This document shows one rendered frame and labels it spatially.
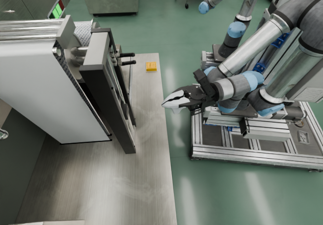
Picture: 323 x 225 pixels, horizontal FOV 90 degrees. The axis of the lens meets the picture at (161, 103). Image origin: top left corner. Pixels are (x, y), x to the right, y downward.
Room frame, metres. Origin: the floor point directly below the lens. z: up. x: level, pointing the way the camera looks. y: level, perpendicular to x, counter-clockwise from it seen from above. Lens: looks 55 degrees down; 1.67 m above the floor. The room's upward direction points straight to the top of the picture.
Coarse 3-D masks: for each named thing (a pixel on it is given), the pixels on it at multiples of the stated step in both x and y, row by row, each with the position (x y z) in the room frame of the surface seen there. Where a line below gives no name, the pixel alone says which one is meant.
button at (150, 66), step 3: (147, 63) 0.86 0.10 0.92; (150, 63) 0.86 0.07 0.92; (153, 63) 0.86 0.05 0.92; (147, 66) 0.83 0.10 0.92; (150, 66) 0.83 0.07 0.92; (153, 66) 0.83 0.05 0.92; (156, 66) 0.83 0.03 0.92; (147, 69) 0.81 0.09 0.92; (150, 69) 0.81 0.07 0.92; (153, 69) 0.81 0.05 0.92; (156, 69) 0.82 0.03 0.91
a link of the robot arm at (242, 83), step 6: (228, 78) 0.41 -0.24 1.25; (234, 78) 0.41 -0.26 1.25; (240, 78) 0.41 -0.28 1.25; (246, 78) 0.40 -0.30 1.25; (252, 78) 0.41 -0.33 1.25; (234, 84) 0.38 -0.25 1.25; (240, 84) 0.38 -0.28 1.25; (246, 84) 0.39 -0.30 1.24; (252, 84) 0.39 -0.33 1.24; (234, 90) 0.36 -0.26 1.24; (240, 90) 0.37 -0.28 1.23; (246, 90) 0.38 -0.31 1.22; (234, 96) 0.36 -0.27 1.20; (240, 96) 0.37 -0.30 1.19
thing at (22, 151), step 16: (16, 112) 0.35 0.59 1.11; (16, 128) 0.30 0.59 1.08; (32, 128) 0.33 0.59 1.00; (0, 144) 0.22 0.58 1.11; (16, 144) 0.24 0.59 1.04; (32, 144) 0.27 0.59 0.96; (0, 160) 0.17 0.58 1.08; (16, 160) 0.19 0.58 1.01; (32, 160) 0.21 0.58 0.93; (0, 176) 0.12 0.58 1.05; (16, 176) 0.13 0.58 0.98; (0, 192) 0.07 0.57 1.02; (16, 192) 0.08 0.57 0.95; (0, 208) 0.03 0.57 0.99; (16, 208) 0.03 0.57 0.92; (0, 224) -0.02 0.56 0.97
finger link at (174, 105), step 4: (176, 100) 0.31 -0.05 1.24; (180, 100) 0.31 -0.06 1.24; (184, 100) 0.31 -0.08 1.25; (188, 100) 0.31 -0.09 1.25; (164, 104) 0.30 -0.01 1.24; (168, 104) 0.30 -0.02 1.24; (172, 104) 0.30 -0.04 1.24; (176, 104) 0.30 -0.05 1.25; (172, 108) 0.29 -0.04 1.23; (176, 108) 0.30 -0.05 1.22; (180, 108) 0.30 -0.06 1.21; (176, 112) 0.30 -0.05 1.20
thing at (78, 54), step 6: (72, 48) 0.42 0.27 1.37; (78, 48) 0.42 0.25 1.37; (84, 48) 0.42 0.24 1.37; (72, 54) 0.40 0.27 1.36; (78, 54) 0.40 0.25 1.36; (84, 54) 0.40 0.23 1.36; (72, 60) 0.39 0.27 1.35; (78, 60) 0.39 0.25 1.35; (84, 60) 0.39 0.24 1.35; (78, 66) 0.39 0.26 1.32
